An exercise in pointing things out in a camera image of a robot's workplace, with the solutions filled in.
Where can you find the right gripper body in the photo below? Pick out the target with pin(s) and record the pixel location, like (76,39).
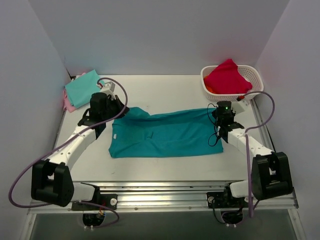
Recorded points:
(217,116)

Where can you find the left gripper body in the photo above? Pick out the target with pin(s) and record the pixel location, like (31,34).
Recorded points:
(117,107)

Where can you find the teal t-shirt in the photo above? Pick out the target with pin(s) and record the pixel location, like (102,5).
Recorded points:
(185,133)

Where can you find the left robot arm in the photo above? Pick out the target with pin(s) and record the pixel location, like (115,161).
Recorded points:
(51,180)

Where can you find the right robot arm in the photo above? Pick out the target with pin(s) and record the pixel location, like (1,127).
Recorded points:
(269,171)

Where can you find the folded mint green t-shirt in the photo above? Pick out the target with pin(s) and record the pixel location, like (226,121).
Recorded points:
(80,90)

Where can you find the orange garment in basket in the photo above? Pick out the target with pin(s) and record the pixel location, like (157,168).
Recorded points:
(208,84)

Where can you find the red t-shirt in basket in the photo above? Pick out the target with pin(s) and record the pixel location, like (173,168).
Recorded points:
(227,80)

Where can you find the folded pink t-shirt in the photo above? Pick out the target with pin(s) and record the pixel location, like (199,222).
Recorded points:
(67,105)

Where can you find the white plastic basket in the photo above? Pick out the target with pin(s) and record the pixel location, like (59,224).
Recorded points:
(249,73)

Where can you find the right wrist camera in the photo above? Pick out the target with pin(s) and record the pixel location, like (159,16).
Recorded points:
(240,105)

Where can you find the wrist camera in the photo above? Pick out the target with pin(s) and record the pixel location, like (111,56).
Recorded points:
(108,88)
(240,105)

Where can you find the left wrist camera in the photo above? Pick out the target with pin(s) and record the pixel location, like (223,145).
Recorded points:
(108,88)

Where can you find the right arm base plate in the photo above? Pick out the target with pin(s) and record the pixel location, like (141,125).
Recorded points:
(222,200)

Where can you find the aluminium rail frame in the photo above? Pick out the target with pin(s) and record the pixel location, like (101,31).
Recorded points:
(154,182)

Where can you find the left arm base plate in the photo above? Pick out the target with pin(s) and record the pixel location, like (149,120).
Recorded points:
(109,200)

